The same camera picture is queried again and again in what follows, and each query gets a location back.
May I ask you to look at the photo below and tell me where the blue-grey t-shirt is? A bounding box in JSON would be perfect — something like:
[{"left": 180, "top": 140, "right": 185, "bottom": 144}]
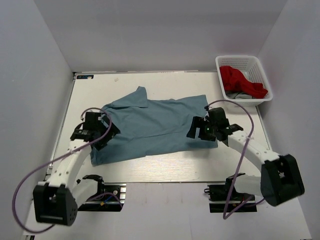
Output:
[{"left": 90, "top": 86, "right": 218, "bottom": 166}]

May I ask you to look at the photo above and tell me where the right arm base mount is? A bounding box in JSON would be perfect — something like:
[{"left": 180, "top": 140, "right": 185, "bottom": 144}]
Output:
[{"left": 204, "top": 183, "right": 257, "bottom": 213}]

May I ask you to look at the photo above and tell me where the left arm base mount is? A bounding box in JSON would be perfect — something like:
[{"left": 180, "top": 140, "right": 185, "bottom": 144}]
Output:
[{"left": 78, "top": 182, "right": 127, "bottom": 212}]

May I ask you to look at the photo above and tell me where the red t-shirt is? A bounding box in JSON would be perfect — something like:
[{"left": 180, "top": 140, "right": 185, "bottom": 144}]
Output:
[{"left": 219, "top": 66, "right": 268, "bottom": 99}]

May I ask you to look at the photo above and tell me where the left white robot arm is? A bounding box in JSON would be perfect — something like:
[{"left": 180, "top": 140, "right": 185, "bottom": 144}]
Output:
[{"left": 33, "top": 111, "right": 120, "bottom": 226}]

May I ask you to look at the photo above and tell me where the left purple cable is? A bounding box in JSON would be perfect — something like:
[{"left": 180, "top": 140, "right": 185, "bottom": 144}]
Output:
[{"left": 11, "top": 106, "right": 123, "bottom": 234}]

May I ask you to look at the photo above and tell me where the grey t-shirt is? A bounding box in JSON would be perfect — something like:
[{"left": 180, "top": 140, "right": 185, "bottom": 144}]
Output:
[{"left": 225, "top": 91, "right": 255, "bottom": 100}]

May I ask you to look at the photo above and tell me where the blue label sticker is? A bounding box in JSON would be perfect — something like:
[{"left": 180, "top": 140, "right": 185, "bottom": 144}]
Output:
[{"left": 76, "top": 74, "right": 94, "bottom": 80}]

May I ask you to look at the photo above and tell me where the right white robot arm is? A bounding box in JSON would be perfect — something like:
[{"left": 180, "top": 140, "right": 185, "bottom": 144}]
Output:
[{"left": 186, "top": 107, "right": 305, "bottom": 207}]

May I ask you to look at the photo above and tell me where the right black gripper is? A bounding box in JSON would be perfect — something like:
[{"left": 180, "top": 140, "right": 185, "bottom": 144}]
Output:
[{"left": 187, "top": 116, "right": 218, "bottom": 142}]

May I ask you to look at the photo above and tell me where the white plastic basket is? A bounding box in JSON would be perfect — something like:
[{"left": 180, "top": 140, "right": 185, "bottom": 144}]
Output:
[{"left": 215, "top": 55, "right": 273, "bottom": 107}]

